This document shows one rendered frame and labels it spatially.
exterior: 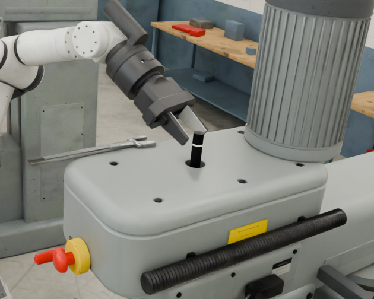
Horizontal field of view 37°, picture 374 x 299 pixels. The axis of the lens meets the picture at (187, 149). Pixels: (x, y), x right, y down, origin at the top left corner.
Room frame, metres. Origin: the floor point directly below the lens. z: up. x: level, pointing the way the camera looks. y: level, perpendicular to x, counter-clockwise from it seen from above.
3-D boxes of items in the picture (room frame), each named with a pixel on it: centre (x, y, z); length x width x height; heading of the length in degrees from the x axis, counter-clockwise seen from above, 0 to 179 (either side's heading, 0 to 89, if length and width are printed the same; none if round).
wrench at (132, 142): (0.92, 0.17, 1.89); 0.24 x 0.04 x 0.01; 129
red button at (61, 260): (0.76, 0.18, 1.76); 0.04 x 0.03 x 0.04; 38
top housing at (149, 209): (0.93, -0.03, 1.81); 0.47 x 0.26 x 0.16; 128
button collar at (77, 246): (0.78, 0.16, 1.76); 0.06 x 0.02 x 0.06; 38
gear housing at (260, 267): (0.94, -0.05, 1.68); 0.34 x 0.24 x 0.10; 128
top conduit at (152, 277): (0.82, -0.14, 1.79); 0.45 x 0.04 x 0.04; 128
